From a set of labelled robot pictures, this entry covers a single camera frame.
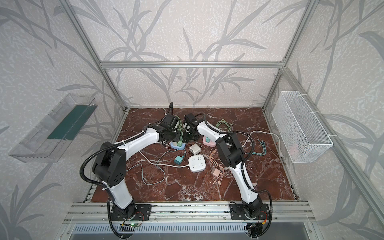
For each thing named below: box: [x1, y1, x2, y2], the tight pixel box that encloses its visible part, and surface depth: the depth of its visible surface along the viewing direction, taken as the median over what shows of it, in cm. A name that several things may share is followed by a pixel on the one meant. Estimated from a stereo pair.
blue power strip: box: [170, 141, 186, 150], surface depth 96 cm
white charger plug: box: [189, 143, 202, 155], surface depth 96 cm
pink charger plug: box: [211, 167, 221, 178], surface depth 87 cm
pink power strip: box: [202, 135, 217, 147], surface depth 99 cm
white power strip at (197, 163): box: [188, 154, 206, 173], surface depth 90 cm
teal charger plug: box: [174, 155, 183, 165], surface depth 92 cm
